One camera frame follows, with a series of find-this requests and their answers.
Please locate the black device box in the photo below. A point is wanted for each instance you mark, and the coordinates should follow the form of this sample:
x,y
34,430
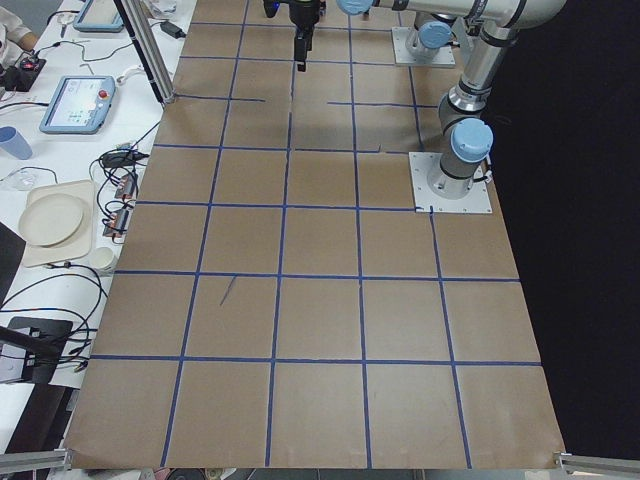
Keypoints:
x,y
31,349

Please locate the blue plastic cup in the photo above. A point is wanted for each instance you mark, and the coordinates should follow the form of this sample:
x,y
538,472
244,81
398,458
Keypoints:
x,y
14,143

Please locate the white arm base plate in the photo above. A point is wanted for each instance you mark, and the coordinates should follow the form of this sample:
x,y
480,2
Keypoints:
x,y
436,192
410,51

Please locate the black red charger box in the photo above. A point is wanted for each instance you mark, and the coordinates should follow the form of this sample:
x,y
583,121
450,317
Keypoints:
x,y
21,78

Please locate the far teach pendant tablet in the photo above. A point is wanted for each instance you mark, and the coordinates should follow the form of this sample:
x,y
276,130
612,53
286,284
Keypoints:
x,y
98,16

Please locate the small circuit board lower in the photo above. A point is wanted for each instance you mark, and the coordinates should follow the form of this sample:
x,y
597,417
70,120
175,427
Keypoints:
x,y
116,224

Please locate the black power adapter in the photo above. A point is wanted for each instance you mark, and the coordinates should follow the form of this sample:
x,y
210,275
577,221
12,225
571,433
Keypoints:
x,y
172,29

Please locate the small circuit board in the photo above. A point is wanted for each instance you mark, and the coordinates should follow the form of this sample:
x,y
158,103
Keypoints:
x,y
116,224
127,187

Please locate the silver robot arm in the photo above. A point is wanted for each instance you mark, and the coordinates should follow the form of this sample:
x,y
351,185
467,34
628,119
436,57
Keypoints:
x,y
432,31
469,138

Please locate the small circuit board upper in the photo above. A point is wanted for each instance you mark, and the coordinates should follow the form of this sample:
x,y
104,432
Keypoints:
x,y
127,187

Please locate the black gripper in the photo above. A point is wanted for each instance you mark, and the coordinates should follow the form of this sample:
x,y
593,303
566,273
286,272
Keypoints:
x,y
305,15

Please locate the aluminium frame post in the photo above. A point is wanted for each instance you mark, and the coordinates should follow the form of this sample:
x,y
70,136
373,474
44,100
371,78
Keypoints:
x,y
141,35

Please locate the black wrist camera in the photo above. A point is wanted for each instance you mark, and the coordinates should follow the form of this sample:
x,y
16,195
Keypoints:
x,y
271,8

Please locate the white paper cup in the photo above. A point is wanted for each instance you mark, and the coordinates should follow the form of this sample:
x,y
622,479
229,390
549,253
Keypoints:
x,y
103,260

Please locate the teach pendant tablet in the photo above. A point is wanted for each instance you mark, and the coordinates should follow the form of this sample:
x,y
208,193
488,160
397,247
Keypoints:
x,y
80,105
98,16

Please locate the near teach pendant tablet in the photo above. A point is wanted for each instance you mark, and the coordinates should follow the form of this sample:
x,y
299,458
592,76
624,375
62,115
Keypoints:
x,y
80,105

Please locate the beige round plate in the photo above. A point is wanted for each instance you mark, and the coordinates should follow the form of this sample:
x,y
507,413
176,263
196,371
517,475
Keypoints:
x,y
51,219

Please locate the brown paper table cover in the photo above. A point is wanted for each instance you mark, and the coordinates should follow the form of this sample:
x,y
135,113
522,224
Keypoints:
x,y
280,303

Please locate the beige tray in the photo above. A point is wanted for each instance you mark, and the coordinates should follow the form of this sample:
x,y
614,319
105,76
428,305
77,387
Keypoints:
x,y
78,244

